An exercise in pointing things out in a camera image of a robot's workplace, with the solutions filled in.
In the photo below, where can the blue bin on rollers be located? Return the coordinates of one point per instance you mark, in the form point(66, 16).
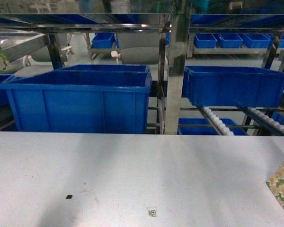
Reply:
point(234, 86)

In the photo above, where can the big blue bin near table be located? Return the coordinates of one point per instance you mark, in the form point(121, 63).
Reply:
point(81, 101)

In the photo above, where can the QR code sticker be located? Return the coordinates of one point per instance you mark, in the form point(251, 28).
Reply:
point(152, 211)

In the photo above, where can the steel upright post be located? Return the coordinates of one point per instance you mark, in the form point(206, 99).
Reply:
point(177, 56)

